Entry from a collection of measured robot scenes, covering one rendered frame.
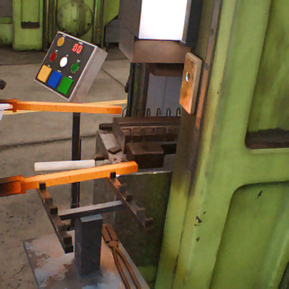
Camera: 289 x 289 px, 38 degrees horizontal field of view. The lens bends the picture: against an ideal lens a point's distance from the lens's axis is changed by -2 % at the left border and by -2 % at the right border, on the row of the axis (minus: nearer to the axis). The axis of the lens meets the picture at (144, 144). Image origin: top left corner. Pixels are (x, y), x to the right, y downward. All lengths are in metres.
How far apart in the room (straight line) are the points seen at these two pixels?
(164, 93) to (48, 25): 4.72
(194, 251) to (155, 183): 0.29
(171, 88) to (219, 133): 0.68
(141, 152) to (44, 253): 0.48
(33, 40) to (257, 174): 5.47
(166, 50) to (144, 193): 0.52
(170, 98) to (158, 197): 0.50
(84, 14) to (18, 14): 0.96
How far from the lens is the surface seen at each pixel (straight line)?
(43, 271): 1.30
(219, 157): 1.24
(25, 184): 1.17
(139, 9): 1.40
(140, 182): 1.51
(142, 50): 1.47
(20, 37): 6.50
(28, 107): 1.43
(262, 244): 1.64
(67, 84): 1.99
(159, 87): 1.83
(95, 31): 6.62
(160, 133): 1.61
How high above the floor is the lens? 1.66
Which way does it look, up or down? 26 degrees down
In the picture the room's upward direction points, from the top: 6 degrees clockwise
